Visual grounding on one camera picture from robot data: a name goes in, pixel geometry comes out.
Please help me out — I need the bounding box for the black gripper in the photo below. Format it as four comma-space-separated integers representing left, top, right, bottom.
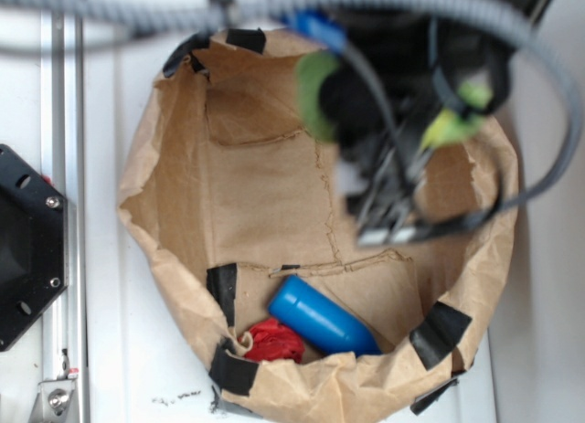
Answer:
338, 11, 520, 246

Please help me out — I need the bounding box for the green plush animal toy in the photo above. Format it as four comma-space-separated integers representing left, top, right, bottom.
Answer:
295, 51, 486, 151

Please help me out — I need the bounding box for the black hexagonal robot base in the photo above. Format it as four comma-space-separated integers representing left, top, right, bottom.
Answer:
1, 144, 67, 352

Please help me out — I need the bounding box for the brown paper bag bin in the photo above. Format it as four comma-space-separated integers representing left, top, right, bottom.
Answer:
118, 30, 517, 422

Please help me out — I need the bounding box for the blue plastic bottle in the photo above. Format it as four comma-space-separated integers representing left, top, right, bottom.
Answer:
268, 275, 382, 357

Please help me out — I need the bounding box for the red crumpled cloth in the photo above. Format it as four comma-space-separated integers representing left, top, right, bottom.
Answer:
239, 318, 305, 364

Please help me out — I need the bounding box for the white plastic tray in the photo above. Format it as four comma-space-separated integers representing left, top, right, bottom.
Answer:
81, 0, 499, 423

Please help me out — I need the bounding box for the black cable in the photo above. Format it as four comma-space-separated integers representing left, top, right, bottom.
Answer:
342, 38, 508, 241

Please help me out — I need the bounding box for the grey corrugated cable conduit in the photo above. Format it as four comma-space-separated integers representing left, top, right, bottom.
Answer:
0, 0, 585, 214

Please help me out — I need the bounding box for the aluminium frame rail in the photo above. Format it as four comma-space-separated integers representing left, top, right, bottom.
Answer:
40, 9, 90, 422

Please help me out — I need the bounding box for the metal corner bracket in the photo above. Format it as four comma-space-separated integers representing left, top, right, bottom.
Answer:
28, 379, 80, 423

